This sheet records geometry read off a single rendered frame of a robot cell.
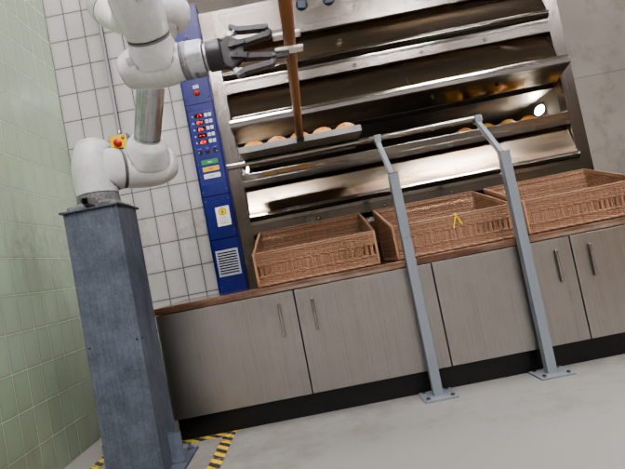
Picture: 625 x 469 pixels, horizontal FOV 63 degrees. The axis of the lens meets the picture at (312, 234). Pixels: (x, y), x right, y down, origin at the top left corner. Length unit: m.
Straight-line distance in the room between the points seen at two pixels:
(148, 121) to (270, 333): 0.99
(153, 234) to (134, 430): 1.19
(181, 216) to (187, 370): 0.91
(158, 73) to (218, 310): 1.21
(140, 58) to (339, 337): 1.40
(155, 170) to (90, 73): 1.18
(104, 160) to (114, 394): 0.85
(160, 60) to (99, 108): 1.81
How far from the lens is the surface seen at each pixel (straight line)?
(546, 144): 3.07
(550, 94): 3.31
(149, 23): 1.28
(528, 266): 2.31
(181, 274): 2.84
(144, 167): 2.09
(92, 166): 2.07
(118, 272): 1.97
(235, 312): 2.24
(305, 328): 2.22
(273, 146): 2.29
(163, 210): 2.88
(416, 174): 2.82
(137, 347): 1.97
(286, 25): 1.23
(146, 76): 1.33
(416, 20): 3.10
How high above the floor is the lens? 0.66
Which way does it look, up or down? 3 degrees up
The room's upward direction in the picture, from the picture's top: 11 degrees counter-clockwise
